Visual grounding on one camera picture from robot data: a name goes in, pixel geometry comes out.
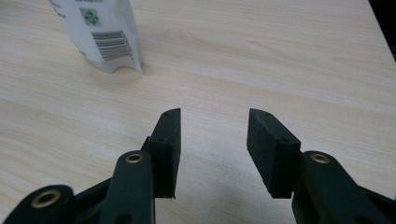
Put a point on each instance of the white printed pouch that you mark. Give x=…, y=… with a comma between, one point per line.
x=93, y=34

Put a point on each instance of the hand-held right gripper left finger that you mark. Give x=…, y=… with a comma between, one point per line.
x=166, y=149

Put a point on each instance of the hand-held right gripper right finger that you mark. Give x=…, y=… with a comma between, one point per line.
x=271, y=155

